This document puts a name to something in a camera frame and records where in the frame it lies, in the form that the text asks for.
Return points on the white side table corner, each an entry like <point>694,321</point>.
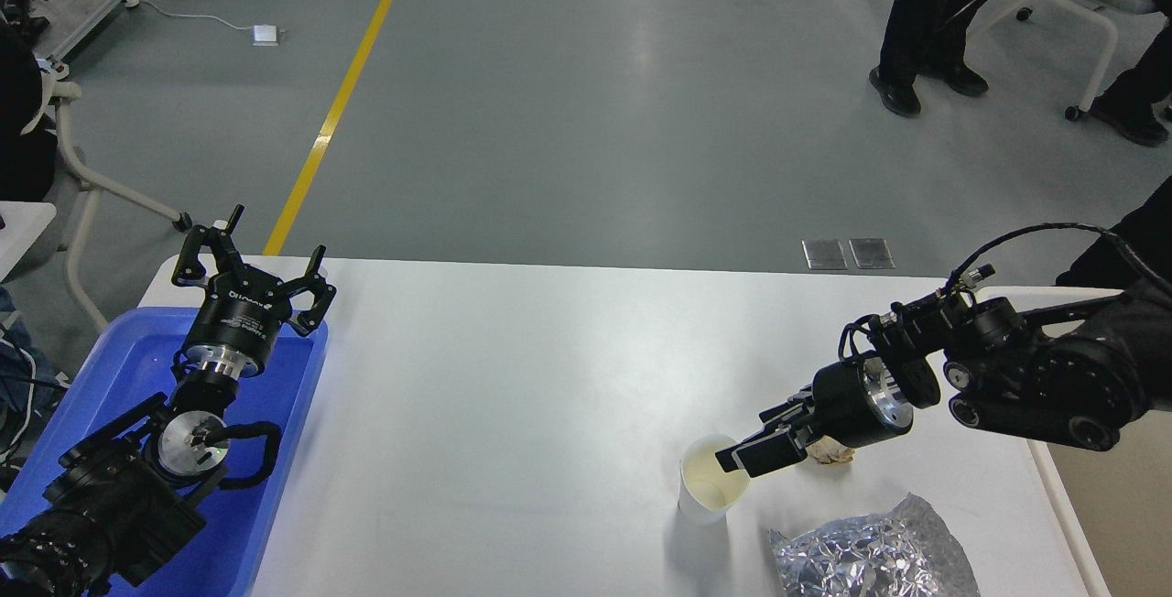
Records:
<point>23,224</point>

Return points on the white power adapter with cable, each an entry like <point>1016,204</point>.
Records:
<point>261,35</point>

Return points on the white paper cup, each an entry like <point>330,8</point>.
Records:
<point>706,490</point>

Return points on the right metal floor plate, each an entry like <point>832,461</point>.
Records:
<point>871,253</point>

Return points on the white chair frame left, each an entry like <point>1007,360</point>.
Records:
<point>91,185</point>

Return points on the person in black trousers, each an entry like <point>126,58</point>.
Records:
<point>925,37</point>

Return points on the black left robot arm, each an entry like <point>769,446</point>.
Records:
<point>126,501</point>

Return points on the person at left edge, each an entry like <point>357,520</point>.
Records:
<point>28,147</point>

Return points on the blue plastic bin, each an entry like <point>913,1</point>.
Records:
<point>133,360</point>

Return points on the metal platform cart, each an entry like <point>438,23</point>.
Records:
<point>69,23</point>

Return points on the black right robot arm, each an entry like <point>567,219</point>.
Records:
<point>1072,374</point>

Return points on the crumpled brown paper ball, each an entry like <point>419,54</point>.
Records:
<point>827,451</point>

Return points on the beige plastic bin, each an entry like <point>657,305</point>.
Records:
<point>1122,498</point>

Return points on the crumpled silver foil bag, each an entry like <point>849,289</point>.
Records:
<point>906,551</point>

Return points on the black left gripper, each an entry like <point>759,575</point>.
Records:
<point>235,320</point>

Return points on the metal floor plate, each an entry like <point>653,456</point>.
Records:
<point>824,255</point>
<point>871,253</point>

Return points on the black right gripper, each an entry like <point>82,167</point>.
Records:
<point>854,402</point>

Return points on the left metal floor plate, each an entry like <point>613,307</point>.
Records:
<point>824,255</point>

